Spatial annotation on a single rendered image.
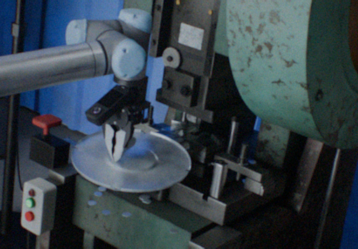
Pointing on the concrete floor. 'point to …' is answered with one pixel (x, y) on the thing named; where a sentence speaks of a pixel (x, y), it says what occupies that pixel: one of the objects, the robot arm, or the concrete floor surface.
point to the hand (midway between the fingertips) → (113, 156)
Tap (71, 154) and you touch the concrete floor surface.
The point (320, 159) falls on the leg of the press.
